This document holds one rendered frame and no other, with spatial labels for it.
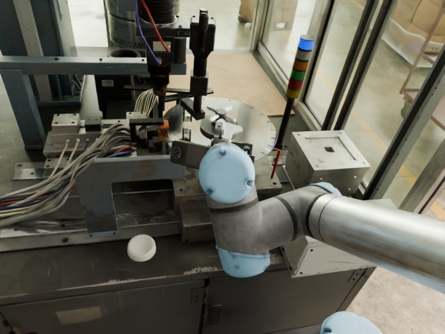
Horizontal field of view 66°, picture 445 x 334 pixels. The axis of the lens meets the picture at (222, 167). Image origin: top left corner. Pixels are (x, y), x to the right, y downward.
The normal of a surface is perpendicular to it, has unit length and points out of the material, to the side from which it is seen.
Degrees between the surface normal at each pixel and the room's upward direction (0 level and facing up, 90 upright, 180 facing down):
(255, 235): 49
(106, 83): 90
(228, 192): 56
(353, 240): 86
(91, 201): 90
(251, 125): 0
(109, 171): 90
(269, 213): 5
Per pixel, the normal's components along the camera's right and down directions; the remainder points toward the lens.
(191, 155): -0.52, 0.07
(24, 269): 0.11, -0.75
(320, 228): -0.89, 0.16
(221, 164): 0.01, 0.14
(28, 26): 0.20, 0.66
